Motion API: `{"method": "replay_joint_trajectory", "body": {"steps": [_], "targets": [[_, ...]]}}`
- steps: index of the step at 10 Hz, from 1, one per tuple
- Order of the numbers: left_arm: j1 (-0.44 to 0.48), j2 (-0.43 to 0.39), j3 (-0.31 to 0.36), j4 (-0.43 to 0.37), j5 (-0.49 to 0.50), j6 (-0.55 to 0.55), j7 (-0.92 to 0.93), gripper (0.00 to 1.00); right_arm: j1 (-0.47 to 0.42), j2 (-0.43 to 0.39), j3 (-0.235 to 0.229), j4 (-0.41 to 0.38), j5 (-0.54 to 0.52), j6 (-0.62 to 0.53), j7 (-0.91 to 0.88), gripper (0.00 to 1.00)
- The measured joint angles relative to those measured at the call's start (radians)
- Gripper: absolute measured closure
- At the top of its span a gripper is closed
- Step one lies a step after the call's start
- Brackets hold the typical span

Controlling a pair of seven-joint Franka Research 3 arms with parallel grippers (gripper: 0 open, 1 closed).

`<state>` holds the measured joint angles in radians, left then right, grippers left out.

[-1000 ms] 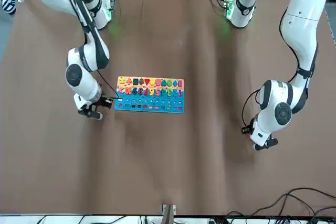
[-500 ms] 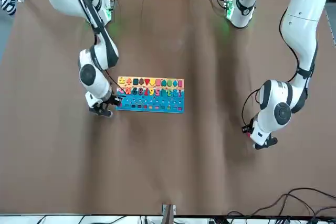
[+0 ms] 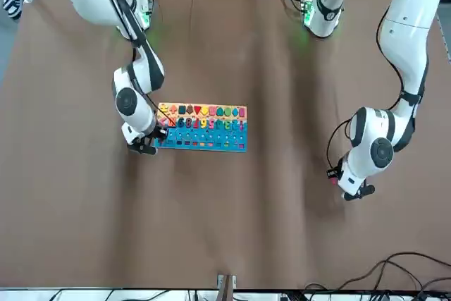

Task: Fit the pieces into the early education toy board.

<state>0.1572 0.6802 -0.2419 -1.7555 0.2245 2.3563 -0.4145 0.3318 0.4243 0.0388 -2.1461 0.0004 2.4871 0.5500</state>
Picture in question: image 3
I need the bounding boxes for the blue wooden toy board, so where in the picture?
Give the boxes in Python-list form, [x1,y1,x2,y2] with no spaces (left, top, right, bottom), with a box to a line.
[154,102,249,154]

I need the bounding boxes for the aluminium post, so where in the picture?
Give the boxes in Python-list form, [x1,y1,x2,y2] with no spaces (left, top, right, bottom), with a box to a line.
[216,274,237,301]

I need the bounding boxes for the black desk cables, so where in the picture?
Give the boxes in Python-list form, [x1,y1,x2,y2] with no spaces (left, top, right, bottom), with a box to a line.
[304,252,451,301]

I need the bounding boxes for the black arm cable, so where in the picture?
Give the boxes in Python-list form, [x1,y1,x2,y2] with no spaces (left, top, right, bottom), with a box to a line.
[94,0,177,125]
[326,8,426,179]

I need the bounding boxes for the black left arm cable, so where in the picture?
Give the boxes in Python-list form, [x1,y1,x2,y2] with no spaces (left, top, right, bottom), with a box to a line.
[326,8,426,179]

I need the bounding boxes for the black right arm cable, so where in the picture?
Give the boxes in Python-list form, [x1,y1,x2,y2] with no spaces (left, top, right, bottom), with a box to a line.
[94,0,177,125]

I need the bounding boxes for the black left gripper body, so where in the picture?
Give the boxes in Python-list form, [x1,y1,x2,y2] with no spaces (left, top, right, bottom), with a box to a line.
[343,184,376,202]

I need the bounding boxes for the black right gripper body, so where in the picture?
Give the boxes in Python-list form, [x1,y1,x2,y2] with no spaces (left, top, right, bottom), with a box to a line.
[126,134,159,156]

